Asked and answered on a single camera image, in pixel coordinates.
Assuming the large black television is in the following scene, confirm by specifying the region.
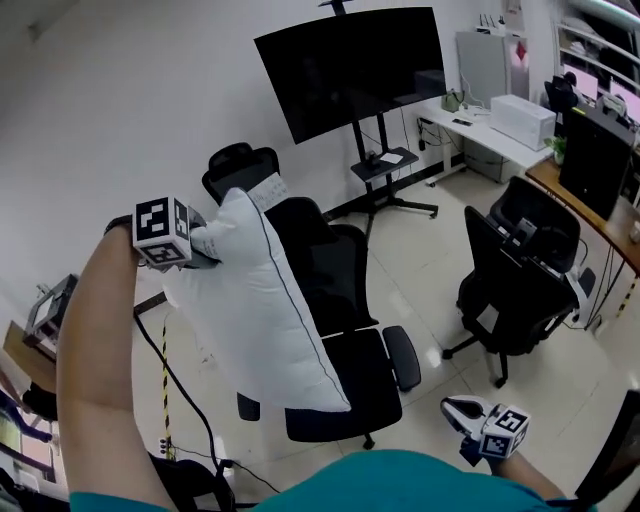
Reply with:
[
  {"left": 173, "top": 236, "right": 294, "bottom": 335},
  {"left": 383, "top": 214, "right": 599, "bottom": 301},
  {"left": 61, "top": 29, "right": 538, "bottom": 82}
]
[{"left": 253, "top": 5, "right": 448, "bottom": 146}]

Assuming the white desk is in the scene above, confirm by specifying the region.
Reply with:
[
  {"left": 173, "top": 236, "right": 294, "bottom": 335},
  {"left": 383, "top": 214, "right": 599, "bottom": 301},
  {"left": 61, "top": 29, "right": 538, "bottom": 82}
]
[{"left": 413, "top": 94, "right": 554, "bottom": 189}]

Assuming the person's right forearm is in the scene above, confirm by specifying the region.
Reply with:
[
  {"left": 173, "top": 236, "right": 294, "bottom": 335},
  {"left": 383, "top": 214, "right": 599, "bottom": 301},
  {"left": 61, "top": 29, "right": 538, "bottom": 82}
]
[{"left": 487, "top": 452, "right": 571, "bottom": 501}]

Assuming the wooden desk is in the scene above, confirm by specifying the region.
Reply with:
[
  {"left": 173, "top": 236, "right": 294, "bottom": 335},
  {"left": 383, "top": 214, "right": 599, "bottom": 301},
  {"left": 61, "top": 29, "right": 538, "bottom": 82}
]
[{"left": 524, "top": 157, "right": 640, "bottom": 331}]

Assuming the grey box device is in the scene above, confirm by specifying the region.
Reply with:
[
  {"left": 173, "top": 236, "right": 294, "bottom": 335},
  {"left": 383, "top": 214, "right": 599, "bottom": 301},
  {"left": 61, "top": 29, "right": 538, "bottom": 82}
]
[{"left": 22, "top": 273, "right": 80, "bottom": 351}]

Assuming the white shelving unit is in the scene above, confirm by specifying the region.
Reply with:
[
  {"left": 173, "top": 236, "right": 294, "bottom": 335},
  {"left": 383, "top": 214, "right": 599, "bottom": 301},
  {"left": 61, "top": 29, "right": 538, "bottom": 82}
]
[{"left": 553, "top": 0, "right": 640, "bottom": 96}]

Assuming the black computer tower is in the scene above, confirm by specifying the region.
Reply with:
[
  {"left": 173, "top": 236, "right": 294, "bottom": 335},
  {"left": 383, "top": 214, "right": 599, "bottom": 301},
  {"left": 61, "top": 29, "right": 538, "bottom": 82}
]
[{"left": 558, "top": 106, "right": 632, "bottom": 221}]

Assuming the light grey cabinet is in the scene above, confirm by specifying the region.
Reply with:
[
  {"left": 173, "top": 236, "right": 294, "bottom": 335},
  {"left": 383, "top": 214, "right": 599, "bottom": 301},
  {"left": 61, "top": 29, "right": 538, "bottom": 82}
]
[{"left": 454, "top": 29, "right": 512, "bottom": 110}]

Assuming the white box appliance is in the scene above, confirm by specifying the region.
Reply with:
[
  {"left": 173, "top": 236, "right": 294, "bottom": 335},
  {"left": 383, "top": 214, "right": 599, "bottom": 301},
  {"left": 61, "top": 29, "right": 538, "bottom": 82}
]
[{"left": 489, "top": 94, "right": 557, "bottom": 152}]

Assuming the white pillow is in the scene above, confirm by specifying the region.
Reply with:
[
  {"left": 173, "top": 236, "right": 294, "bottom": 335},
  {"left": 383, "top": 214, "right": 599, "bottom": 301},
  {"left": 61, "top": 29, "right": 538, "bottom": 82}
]
[{"left": 162, "top": 172, "right": 353, "bottom": 414}]

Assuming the black television stand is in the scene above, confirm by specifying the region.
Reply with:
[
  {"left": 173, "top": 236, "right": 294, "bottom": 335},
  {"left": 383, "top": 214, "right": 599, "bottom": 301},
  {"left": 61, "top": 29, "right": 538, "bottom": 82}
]
[{"left": 323, "top": 107, "right": 440, "bottom": 236}]

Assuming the black wristband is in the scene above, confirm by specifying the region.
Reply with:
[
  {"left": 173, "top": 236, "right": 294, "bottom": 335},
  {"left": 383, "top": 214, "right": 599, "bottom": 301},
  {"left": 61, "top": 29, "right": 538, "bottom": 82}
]
[{"left": 103, "top": 214, "right": 135, "bottom": 237}]

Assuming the yellow black floor tape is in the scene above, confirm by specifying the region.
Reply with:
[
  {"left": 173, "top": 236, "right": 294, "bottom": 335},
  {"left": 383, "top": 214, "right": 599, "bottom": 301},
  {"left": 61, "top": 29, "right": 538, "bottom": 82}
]
[{"left": 159, "top": 319, "right": 174, "bottom": 454}]

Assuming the black floor cable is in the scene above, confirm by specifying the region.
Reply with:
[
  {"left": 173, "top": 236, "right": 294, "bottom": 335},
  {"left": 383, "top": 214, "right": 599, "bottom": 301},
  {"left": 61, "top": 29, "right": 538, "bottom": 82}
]
[{"left": 133, "top": 312, "right": 281, "bottom": 501}]

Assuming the person's left forearm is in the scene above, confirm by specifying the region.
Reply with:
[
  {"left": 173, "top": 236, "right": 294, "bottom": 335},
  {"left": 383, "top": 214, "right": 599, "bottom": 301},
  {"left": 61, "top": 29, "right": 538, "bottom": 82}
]
[{"left": 55, "top": 227, "right": 174, "bottom": 507}]

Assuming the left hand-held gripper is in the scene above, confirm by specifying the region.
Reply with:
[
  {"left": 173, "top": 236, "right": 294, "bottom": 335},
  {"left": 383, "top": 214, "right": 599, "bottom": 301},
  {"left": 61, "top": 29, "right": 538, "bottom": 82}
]
[{"left": 132, "top": 195, "right": 224, "bottom": 275}]

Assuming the small potted plant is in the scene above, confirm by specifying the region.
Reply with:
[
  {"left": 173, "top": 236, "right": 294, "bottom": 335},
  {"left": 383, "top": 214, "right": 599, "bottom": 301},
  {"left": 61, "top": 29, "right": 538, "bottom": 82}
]
[{"left": 543, "top": 134, "right": 569, "bottom": 166}]

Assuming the white router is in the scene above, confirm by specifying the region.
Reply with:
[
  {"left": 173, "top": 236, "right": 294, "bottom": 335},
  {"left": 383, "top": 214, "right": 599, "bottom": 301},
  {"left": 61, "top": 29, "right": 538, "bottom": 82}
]
[{"left": 473, "top": 13, "right": 506, "bottom": 35}]

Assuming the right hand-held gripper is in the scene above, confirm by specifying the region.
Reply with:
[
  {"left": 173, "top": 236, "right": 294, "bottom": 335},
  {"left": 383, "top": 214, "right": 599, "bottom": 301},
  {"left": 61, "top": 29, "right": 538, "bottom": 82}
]
[{"left": 439, "top": 394, "right": 531, "bottom": 469}]

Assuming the low wooden table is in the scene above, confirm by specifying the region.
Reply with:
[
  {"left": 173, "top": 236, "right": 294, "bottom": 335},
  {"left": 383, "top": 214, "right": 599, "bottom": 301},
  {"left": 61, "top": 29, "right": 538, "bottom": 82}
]
[{"left": 2, "top": 319, "right": 57, "bottom": 392}]

